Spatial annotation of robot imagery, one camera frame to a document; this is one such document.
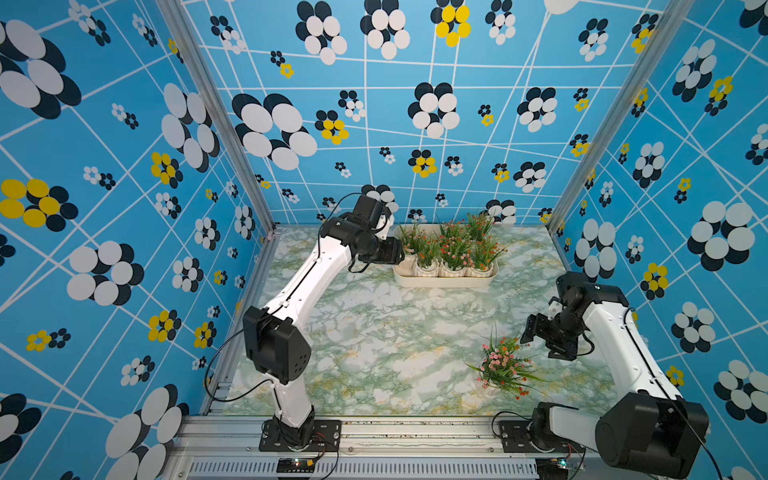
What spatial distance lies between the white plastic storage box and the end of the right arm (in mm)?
262

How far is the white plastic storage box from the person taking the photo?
955mm

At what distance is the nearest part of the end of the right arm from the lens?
65 centimetres
